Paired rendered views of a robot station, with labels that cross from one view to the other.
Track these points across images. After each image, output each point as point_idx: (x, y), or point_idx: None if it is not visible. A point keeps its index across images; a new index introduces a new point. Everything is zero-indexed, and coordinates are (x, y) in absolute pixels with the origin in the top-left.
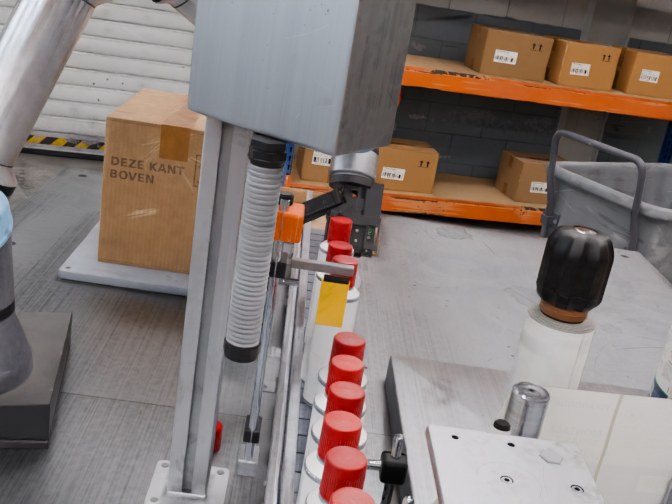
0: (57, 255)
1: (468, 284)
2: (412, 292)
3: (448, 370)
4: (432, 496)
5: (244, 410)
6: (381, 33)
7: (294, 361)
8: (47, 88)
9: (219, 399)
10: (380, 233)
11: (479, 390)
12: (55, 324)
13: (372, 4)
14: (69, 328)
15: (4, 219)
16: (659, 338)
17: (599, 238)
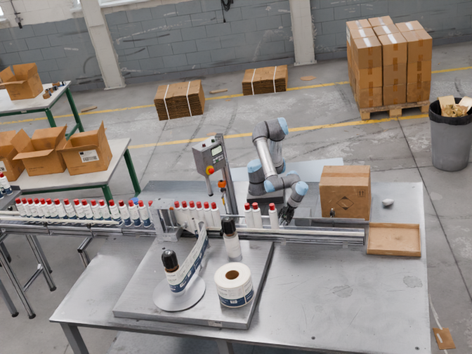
0: None
1: (348, 275)
2: (334, 259)
3: (265, 250)
4: (219, 241)
5: None
6: (197, 161)
7: (242, 215)
8: (272, 152)
9: (234, 209)
10: (395, 257)
11: (256, 253)
12: (277, 195)
13: (194, 156)
14: (277, 197)
15: (252, 168)
16: (313, 322)
17: (223, 219)
